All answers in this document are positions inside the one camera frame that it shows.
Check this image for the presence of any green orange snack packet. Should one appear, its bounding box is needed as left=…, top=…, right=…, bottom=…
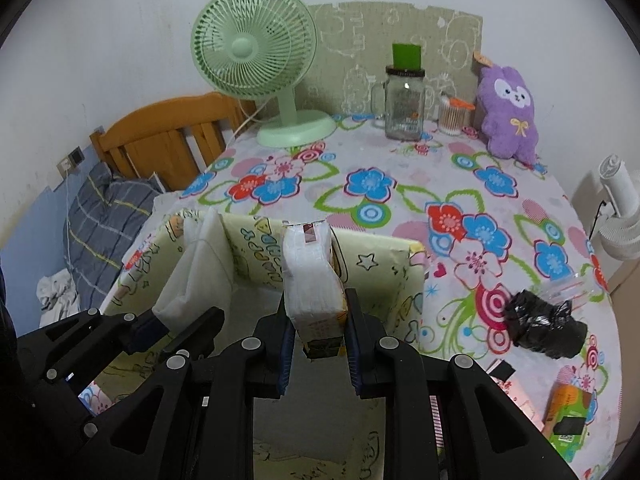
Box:
left=542, top=384, right=598, bottom=463

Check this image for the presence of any pink packet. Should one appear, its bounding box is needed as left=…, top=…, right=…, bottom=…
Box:
left=485, top=359, right=546, bottom=433

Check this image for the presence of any black plastic bag roll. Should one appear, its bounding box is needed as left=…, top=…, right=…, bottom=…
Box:
left=502, top=289, right=588, bottom=359

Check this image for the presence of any wall socket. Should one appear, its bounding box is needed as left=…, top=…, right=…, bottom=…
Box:
left=57, top=146, right=85, bottom=173

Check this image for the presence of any clear zip bag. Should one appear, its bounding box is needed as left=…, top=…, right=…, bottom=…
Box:
left=542, top=272, right=608, bottom=311

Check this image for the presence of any purple plush bunny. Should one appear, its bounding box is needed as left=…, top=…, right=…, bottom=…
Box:
left=472, top=52, right=540, bottom=166

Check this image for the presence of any glass jar with green lid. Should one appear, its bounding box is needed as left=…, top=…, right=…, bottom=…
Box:
left=370, top=42, right=427, bottom=142

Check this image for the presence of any white standing fan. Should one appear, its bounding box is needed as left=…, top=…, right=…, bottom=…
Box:
left=570, top=155, right=640, bottom=261

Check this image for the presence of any yellow printed storage box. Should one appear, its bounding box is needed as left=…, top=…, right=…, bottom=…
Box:
left=77, top=207, right=429, bottom=480

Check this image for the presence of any printed cardboard wall board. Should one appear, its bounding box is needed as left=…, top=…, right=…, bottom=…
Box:
left=306, top=2, right=485, bottom=126

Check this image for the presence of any wooden bed headboard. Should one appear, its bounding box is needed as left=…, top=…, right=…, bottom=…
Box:
left=90, top=92, right=258, bottom=192

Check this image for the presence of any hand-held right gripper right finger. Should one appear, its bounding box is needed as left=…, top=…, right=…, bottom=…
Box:
left=344, top=287, right=581, bottom=480

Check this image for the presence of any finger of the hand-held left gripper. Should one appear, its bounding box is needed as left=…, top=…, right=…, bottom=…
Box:
left=17, top=308, right=169, bottom=397
left=165, top=306, right=226, bottom=362

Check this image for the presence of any cotton swab container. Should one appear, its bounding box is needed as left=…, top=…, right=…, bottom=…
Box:
left=438, top=96, right=475, bottom=136

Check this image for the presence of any white tissue pack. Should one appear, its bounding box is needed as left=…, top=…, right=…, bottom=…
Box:
left=281, top=221, right=349, bottom=361

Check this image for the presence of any green desk fan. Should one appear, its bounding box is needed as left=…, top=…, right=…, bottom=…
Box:
left=190, top=0, right=337, bottom=148

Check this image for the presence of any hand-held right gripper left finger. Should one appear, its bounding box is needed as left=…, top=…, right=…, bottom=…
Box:
left=60, top=309, right=294, bottom=480

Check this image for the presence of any grey plaid pillow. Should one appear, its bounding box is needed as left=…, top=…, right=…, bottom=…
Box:
left=62, top=162, right=166, bottom=311

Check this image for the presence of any white crumpled cloth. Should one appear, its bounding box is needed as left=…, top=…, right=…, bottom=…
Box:
left=36, top=268, right=81, bottom=328

